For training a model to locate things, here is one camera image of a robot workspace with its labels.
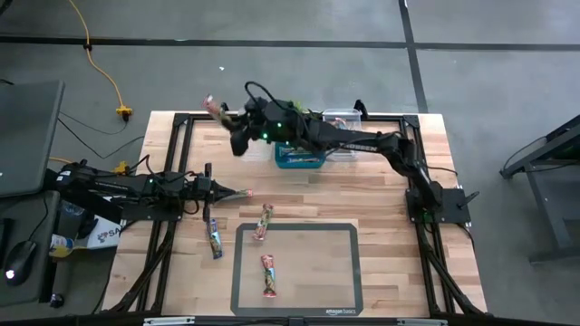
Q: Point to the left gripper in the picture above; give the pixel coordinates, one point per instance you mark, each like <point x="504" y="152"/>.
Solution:
<point x="204" y="188"/>

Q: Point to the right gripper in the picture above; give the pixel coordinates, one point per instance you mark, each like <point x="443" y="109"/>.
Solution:
<point x="240" y="144"/>

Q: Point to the red green granola bar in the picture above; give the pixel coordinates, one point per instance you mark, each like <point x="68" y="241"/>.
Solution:
<point x="214" y="108"/>
<point x="263" y="222"/>
<point x="268" y="275"/>
<point x="244" y="194"/>

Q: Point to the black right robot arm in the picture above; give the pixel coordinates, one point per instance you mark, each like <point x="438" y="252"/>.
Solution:
<point x="362" y="140"/>

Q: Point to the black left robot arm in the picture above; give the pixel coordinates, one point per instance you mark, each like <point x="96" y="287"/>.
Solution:
<point x="136" y="185"/>

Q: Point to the clear plastic bin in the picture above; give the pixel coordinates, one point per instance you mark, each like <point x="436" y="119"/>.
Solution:
<point x="263" y="154"/>
<point x="355" y="124"/>

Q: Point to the teal plastic bin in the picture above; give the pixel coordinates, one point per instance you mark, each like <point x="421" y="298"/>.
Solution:
<point x="278" y="160"/>

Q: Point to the leafy plant in white pot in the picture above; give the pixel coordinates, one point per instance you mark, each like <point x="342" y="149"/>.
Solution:
<point x="299" y="107"/>

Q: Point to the yellow power plug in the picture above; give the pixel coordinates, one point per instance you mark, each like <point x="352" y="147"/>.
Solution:
<point x="120" y="169"/>

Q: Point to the white printed box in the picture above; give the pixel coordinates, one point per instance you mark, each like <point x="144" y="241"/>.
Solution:
<point x="106" y="235"/>

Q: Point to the translucent black-edged baking mat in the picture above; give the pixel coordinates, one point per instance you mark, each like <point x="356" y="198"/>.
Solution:
<point x="317" y="280"/>

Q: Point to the yellow white bottle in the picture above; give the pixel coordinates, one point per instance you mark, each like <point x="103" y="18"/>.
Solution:
<point x="59" y="244"/>

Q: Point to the dark side desk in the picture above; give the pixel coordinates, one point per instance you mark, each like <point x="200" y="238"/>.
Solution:
<point x="22" y="213"/>

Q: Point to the dark grey laptop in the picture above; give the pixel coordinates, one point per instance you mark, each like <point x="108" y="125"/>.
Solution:
<point x="27" y="136"/>

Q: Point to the black computer mouse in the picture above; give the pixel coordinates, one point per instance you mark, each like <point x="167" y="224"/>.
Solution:
<point x="19" y="262"/>

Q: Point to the black metal cart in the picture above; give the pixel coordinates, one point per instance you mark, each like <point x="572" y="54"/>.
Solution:
<point x="553" y="190"/>

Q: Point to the silver metal bracket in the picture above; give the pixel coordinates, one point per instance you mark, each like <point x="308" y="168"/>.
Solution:
<point x="168" y="321"/>
<point x="421" y="322"/>

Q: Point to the black aluminium extrusion frame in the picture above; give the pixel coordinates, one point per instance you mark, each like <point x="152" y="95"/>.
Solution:
<point x="385" y="118"/>

